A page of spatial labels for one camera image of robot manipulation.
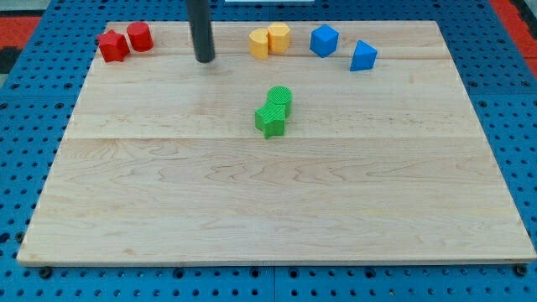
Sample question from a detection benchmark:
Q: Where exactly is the green cylinder block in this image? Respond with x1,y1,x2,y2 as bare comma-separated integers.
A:
267,86,293,117

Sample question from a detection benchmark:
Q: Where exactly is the blue triangular prism block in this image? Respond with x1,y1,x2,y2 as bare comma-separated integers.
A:
350,40,378,71

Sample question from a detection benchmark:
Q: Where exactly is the yellow hexagonal block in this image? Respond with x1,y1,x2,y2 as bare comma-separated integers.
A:
267,22,290,53

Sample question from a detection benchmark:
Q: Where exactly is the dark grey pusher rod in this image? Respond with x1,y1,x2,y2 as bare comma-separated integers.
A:
185,0,216,63

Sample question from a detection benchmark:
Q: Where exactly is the blue cube block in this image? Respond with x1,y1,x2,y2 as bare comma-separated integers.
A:
310,24,339,58

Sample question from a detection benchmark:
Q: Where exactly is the red star block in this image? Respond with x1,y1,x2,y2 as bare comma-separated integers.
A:
97,29,130,63

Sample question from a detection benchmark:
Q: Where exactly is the red cylinder block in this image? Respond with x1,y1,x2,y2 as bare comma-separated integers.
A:
127,21,154,52

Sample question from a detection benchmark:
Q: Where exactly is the light wooden board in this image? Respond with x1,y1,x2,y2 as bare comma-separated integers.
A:
18,21,536,267

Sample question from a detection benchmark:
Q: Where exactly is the green star block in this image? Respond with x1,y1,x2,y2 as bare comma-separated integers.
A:
254,103,286,138

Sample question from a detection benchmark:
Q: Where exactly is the yellow half-cylinder block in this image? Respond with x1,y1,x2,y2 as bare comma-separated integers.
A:
248,29,269,60

